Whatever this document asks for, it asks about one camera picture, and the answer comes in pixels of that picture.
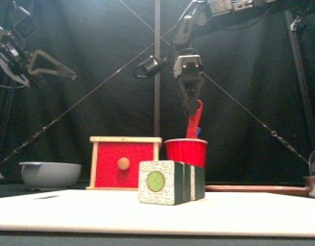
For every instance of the red toy knife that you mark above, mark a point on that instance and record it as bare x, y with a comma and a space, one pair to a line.
194, 125

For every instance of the red plastic cup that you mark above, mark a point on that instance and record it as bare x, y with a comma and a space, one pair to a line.
186, 153

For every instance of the blue plastic utensil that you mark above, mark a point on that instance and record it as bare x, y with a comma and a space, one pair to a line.
200, 132

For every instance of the small metal cup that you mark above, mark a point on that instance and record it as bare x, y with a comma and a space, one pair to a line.
314, 186

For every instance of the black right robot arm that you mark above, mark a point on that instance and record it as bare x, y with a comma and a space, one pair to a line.
186, 29

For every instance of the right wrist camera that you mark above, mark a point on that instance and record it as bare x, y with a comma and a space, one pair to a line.
151, 65

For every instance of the wooden box with red face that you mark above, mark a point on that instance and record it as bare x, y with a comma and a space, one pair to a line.
109, 166

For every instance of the black marker pen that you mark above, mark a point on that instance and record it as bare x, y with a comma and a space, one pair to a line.
48, 197

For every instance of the grey plastic bowl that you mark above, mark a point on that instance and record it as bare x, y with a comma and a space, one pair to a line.
48, 176

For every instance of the dark slanted frame pole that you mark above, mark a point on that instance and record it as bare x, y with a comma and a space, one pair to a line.
300, 80

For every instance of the vertical metal frame pole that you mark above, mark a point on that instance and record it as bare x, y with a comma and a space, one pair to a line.
158, 105

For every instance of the green toy sushi roll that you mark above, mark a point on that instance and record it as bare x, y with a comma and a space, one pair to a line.
155, 182

